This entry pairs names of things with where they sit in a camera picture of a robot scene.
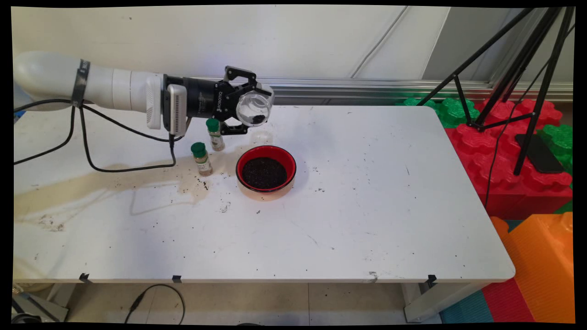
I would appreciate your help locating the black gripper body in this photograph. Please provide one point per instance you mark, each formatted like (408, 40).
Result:
(206, 98)

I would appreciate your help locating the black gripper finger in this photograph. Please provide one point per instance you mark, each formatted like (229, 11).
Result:
(235, 129)
(240, 75)

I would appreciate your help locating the clear plastic jar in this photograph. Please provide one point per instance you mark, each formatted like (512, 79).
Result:
(252, 107)

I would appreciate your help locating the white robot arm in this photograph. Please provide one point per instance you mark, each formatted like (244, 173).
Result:
(50, 75)

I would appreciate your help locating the green capped spice bottle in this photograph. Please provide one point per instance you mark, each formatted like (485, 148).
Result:
(216, 137)
(202, 160)

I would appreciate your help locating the red bowl with black seeds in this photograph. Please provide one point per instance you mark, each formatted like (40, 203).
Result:
(266, 176)

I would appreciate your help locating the green foam building block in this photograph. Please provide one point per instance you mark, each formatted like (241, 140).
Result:
(562, 142)
(451, 112)

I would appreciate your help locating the white table leg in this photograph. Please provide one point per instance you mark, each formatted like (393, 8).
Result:
(431, 302)

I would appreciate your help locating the teal floor mat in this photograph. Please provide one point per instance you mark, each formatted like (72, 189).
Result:
(463, 309)

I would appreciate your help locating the red foam building block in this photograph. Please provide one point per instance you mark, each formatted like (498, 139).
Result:
(527, 192)

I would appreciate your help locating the black tripod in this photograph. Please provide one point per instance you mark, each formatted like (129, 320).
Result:
(544, 91)

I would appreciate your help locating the black flat phone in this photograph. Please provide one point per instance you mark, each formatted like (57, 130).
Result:
(545, 160)

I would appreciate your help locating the red floor mat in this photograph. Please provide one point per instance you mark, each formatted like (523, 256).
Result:
(506, 302)

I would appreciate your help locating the orange foam building block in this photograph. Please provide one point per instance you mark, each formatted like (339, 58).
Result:
(541, 266)

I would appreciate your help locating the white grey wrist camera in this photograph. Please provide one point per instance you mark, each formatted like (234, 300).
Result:
(176, 110)

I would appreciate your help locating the aluminium wall rail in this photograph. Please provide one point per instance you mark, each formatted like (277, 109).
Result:
(344, 85)

